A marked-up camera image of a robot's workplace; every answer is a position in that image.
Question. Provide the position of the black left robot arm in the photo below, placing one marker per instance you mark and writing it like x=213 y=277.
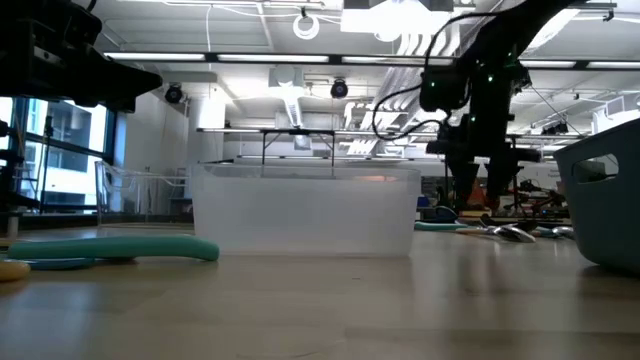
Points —
x=45 y=20

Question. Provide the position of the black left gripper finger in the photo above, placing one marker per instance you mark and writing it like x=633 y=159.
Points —
x=135 y=87

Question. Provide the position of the white air duct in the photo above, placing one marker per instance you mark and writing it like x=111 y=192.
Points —
x=294 y=107

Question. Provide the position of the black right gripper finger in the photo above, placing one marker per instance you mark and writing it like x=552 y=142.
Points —
x=502 y=182
x=462 y=185

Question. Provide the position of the clear plastic container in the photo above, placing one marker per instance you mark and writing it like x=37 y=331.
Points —
x=140 y=200

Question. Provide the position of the black table clamp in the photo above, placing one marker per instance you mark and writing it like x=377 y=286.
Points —
x=489 y=220

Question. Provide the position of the white cylindrical post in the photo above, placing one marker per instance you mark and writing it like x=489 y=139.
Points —
x=13 y=226

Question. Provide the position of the black ceiling light cluster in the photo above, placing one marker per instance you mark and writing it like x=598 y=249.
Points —
x=555 y=129

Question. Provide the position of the black shelf rack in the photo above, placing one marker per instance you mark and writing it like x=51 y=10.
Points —
x=6 y=172

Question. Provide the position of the shiny silver spoon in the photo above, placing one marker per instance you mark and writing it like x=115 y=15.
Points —
x=515 y=234

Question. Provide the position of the long linear ceiling light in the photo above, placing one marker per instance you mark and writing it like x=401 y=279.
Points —
x=272 y=58

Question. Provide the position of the black aluminium rig frame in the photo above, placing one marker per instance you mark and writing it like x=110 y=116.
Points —
x=60 y=218

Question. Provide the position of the frosted plastic bin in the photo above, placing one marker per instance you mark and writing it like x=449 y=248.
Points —
x=305 y=215

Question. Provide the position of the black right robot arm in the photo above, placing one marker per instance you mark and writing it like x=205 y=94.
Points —
x=500 y=45

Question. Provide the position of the black round ceiling spotlight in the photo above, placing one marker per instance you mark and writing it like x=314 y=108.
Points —
x=173 y=94
x=339 y=89

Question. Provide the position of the large window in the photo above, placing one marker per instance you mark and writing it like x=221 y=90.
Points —
x=65 y=145

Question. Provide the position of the black tripod stand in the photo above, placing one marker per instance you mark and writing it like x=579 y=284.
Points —
x=48 y=150

